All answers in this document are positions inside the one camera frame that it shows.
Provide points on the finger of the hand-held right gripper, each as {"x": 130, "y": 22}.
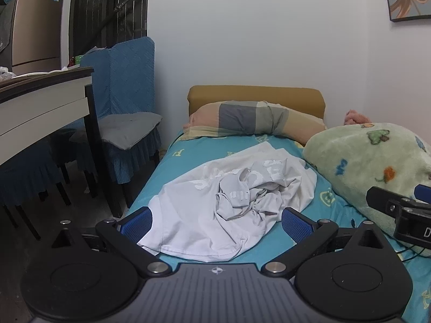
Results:
{"x": 382, "y": 198}
{"x": 425, "y": 193}

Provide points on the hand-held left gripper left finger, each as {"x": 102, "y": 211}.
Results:
{"x": 136, "y": 227}

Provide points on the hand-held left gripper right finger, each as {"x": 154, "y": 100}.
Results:
{"x": 298, "y": 227}

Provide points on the white t-shirt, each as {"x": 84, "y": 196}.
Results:
{"x": 188, "y": 215}

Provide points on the bed with teal sheet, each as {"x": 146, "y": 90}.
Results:
{"x": 323, "y": 188}

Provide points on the green printed fleece blanket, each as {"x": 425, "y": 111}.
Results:
{"x": 353, "y": 161}

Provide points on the pink fluffy cloth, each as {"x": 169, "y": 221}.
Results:
{"x": 357, "y": 117}

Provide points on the grey seat cushion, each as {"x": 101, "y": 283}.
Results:
{"x": 124, "y": 128}

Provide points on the chair with blue skirted cover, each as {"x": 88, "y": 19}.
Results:
{"x": 30, "y": 175}

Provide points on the checked pastel pillow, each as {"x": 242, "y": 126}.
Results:
{"x": 235, "y": 117}

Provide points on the mustard padded headboard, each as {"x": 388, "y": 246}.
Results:
{"x": 256, "y": 93}

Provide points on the white table with dark legs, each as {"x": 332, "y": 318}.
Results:
{"x": 40, "y": 107}

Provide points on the dark metal grille door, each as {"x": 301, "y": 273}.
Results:
{"x": 101, "y": 10}

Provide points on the champagne refrigerator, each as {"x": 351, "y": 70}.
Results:
{"x": 37, "y": 30}

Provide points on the grey hanging cloth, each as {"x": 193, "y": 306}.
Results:
{"x": 6, "y": 30}

